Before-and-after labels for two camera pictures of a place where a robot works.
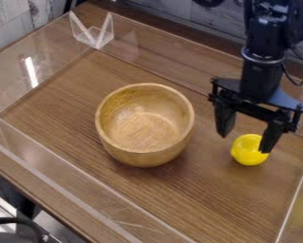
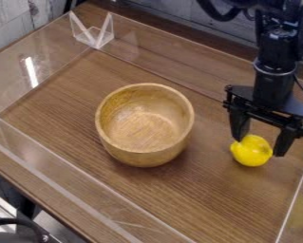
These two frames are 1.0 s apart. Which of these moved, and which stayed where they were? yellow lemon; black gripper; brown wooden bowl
Moved: black gripper
Stayed: yellow lemon; brown wooden bowl
